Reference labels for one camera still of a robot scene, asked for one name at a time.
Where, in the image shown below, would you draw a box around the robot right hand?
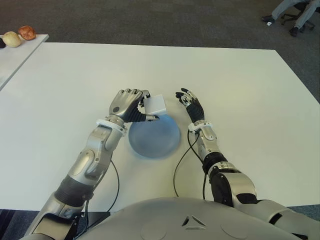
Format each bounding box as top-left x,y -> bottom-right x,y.
175,87 -> 206,125

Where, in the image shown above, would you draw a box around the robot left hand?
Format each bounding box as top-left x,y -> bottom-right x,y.
109,88 -> 160,124

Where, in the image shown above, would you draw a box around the white square charger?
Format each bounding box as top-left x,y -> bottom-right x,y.
143,94 -> 168,116

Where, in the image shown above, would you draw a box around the blue round plate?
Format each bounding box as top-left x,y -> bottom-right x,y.
128,114 -> 181,159

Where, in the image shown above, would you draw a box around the grey robot torso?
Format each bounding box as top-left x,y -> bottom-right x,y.
77,196 -> 298,240

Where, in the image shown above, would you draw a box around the white side table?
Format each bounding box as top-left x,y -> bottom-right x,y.
0,34 -> 50,91

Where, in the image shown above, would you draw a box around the black office chair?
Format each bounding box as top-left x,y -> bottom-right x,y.
281,0 -> 316,30

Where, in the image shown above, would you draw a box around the seated person grey trousers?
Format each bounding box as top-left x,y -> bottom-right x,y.
262,0 -> 320,37

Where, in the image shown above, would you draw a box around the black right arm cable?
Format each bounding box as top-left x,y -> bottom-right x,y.
172,129 -> 208,201

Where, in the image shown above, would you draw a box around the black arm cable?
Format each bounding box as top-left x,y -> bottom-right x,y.
172,129 -> 208,201
82,159 -> 121,226

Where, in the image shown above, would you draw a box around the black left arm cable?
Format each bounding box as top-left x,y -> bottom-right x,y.
82,159 -> 121,226

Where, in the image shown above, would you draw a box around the black table frame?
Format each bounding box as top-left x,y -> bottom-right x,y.
82,211 -> 111,226

